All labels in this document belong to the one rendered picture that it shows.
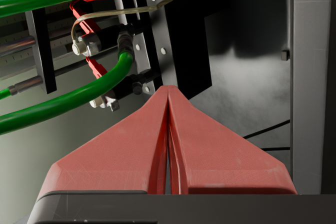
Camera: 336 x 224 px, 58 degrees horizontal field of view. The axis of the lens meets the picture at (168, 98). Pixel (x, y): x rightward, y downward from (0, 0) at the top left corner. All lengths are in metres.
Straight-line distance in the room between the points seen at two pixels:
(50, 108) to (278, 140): 0.46
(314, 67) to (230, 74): 0.26
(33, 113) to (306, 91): 0.29
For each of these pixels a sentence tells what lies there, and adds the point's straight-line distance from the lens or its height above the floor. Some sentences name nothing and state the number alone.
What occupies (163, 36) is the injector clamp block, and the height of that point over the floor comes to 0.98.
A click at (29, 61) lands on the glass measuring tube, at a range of 0.67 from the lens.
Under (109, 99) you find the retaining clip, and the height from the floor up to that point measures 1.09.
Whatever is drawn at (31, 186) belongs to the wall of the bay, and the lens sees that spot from 0.79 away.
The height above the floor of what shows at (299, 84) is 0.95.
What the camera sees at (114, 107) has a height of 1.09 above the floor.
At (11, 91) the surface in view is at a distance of 0.61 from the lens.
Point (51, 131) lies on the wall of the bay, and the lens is 0.75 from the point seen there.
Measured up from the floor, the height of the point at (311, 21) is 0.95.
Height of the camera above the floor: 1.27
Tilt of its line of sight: 34 degrees down
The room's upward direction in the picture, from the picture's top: 120 degrees counter-clockwise
